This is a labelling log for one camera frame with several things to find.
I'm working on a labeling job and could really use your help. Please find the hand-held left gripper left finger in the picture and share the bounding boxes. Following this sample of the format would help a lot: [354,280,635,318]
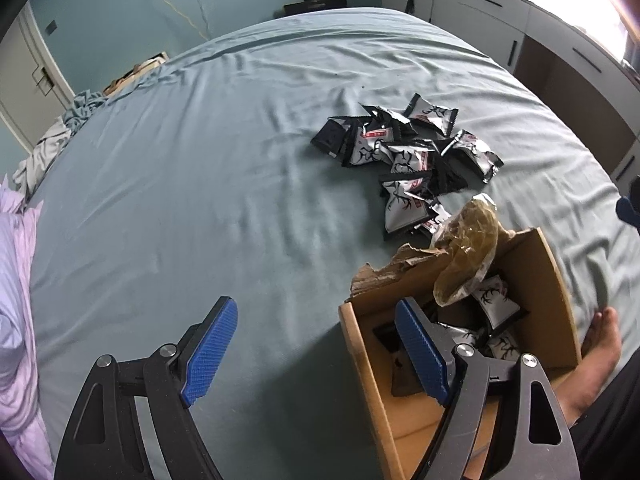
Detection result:
[54,296,239,480]

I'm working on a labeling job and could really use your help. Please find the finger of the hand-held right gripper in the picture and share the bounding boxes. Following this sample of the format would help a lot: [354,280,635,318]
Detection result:
[616,175,640,228]

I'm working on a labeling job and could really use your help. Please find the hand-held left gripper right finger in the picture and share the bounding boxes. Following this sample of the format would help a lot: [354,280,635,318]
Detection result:
[394,296,581,480]

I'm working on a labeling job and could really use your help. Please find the heap of snack packets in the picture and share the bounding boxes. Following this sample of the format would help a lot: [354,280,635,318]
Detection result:
[372,275,531,398]

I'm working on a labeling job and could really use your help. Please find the brown cardboard box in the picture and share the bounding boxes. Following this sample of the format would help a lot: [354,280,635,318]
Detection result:
[338,227,583,480]

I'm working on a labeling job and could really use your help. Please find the pile of snack packets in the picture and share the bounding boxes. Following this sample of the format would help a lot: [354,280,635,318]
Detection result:
[310,92,505,242]

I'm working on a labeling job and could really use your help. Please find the crumpled clear plastic bag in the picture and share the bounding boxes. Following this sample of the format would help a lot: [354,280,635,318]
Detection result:
[431,193,501,307]

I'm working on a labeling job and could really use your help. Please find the person's bare foot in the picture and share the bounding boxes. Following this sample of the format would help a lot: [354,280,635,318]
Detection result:
[552,307,623,428]

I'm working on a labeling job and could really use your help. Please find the purple duvet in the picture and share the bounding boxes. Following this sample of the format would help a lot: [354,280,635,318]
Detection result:
[0,175,56,480]

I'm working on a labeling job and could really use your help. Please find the black shorts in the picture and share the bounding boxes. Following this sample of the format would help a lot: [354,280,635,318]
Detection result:
[570,357,640,480]

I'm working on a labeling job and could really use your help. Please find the white cabinet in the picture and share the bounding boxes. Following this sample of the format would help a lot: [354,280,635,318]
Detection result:
[379,0,640,181]

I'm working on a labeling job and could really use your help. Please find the crumpled grey white clothes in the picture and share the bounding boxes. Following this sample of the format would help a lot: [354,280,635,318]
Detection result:
[12,122,73,196]

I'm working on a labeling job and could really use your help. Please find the crumpled teal cloth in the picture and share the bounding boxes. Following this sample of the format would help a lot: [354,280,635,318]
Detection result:
[62,89,108,133]

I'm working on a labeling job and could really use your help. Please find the open cardboard carton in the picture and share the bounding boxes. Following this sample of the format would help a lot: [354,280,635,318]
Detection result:
[103,51,168,97]

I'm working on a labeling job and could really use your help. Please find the white door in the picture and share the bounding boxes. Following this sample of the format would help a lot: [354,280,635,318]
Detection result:
[0,0,76,151]

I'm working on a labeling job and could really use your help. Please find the black box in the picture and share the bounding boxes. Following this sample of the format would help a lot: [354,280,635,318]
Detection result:
[284,0,348,17]

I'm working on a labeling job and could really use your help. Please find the door handle plate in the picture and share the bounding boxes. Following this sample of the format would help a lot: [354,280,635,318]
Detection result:
[32,65,53,98]

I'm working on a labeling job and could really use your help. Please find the yellow cable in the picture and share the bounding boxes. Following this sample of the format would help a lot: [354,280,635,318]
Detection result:
[155,0,208,41]

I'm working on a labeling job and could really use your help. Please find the blue cable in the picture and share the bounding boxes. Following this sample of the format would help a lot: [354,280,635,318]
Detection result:
[190,0,211,38]

